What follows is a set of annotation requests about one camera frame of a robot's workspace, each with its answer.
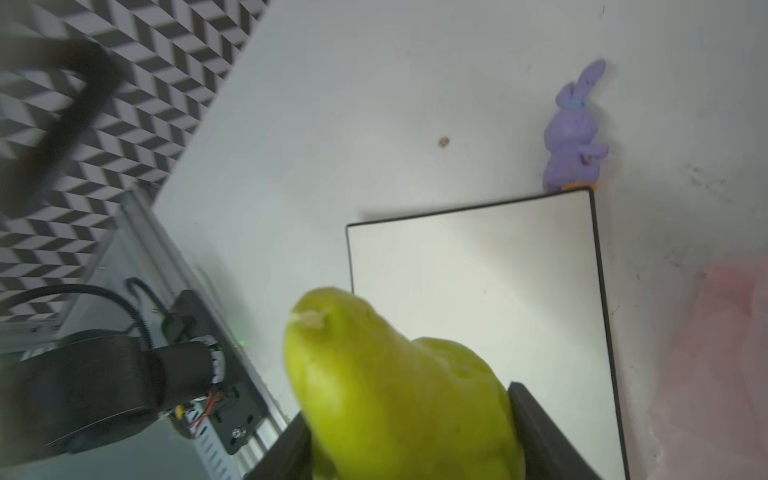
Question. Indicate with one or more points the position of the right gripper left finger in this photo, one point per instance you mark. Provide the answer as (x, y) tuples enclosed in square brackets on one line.
[(290, 458)]

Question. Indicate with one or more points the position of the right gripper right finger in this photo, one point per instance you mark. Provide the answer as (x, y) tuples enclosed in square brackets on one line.
[(548, 454)]

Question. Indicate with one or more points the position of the green fake pear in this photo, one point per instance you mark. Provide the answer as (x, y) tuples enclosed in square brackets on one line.
[(381, 406)]

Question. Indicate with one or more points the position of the pink plastic bag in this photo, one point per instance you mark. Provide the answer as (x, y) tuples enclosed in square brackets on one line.
[(709, 414)]

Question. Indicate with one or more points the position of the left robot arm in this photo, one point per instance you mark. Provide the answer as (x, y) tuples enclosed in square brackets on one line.
[(97, 387)]

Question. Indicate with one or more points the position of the white square mat black border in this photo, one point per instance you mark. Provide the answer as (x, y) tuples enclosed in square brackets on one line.
[(521, 284)]

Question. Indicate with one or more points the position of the purple bunny toy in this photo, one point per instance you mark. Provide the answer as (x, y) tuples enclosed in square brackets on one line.
[(575, 154)]

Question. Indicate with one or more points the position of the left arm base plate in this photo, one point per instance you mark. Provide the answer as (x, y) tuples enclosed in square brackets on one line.
[(240, 406)]

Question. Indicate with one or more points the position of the aluminium front rail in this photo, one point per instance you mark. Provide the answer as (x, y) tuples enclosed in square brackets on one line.
[(137, 260)]

